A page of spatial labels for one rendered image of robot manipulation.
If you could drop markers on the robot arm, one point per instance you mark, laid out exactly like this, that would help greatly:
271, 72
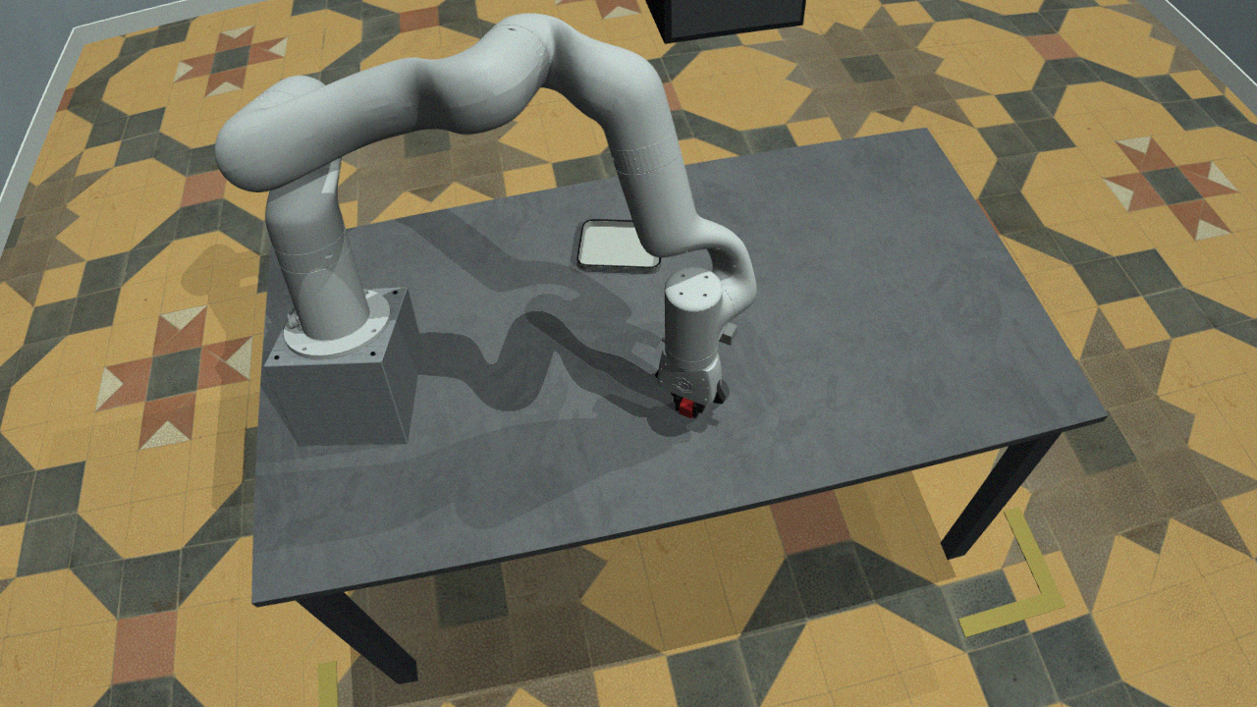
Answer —
294, 151

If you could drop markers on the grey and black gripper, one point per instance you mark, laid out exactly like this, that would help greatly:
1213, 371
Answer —
699, 386

